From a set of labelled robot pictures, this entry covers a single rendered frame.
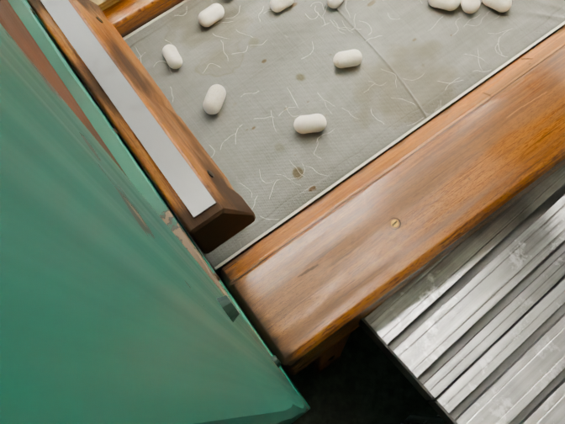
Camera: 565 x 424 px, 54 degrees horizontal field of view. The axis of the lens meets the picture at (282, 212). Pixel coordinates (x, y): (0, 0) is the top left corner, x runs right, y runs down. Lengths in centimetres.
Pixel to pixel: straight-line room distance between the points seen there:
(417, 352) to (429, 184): 18
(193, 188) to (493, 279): 35
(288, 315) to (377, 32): 34
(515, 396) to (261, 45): 47
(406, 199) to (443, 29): 23
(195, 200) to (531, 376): 39
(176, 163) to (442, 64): 33
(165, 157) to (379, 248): 22
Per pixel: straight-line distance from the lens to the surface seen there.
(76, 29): 57
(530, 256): 67
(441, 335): 63
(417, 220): 55
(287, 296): 52
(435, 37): 68
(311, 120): 59
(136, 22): 70
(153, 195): 45
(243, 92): 64
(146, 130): 49
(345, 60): 63
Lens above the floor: 128
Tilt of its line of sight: 70 degrees down
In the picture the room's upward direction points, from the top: 10 degrees counter-clockwise
